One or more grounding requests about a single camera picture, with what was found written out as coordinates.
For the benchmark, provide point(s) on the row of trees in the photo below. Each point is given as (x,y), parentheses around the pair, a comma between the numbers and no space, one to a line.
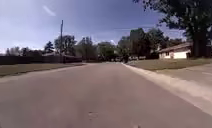
(104,48)

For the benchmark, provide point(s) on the grey asphalt road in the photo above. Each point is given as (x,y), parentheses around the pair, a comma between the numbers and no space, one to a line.
(94,90)

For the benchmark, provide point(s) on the utility pole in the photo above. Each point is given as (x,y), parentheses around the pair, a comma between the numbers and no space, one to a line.
(61,40)

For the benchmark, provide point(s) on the dry grass lawn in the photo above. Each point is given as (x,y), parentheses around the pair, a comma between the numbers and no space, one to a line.
(164,63)

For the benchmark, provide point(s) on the white low house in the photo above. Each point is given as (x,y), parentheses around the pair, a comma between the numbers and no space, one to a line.
(176,52)

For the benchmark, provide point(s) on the pale concrete kerb strip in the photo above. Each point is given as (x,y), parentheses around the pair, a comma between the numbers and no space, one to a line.
(180,87)

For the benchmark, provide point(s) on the dark wooden fence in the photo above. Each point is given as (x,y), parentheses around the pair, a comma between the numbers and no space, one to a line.
(27,59)

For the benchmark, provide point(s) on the dry grass verge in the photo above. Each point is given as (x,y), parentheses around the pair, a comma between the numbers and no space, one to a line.
(17,69)

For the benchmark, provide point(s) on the pale concrete driveway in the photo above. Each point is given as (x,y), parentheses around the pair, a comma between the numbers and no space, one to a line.
(197,75)

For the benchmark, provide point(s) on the large dark tree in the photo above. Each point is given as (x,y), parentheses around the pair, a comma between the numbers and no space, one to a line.
(197,23)

